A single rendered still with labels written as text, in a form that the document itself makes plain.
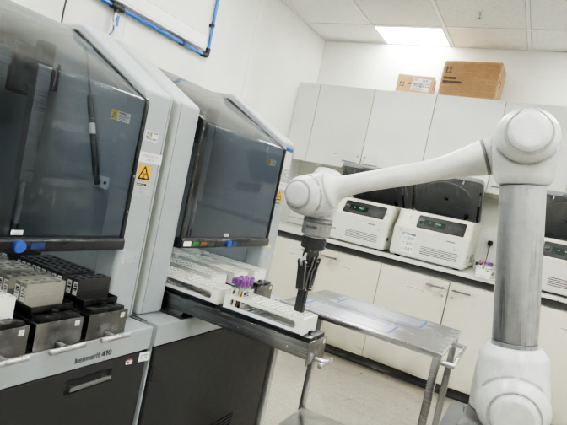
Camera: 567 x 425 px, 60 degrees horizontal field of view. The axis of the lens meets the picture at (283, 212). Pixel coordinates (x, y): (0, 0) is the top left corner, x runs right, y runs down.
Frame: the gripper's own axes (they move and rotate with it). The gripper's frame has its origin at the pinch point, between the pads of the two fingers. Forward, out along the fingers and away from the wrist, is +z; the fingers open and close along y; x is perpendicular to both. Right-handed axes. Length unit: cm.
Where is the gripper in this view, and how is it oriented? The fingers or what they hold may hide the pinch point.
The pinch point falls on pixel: (300, 300)
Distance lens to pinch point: 154.3
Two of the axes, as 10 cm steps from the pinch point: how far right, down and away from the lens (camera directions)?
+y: -4.6, -0.5, -8.9
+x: 8.6, 2.1, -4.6
